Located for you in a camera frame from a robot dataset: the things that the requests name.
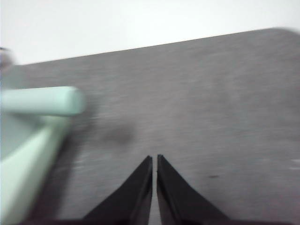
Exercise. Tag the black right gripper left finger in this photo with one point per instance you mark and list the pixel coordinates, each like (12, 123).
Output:
(131, 201)

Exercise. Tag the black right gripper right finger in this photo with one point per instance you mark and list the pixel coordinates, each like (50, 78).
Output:
(173, 201)

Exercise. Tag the mint green multi cooker appliance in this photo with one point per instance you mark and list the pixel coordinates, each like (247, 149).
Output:
(25, 168)

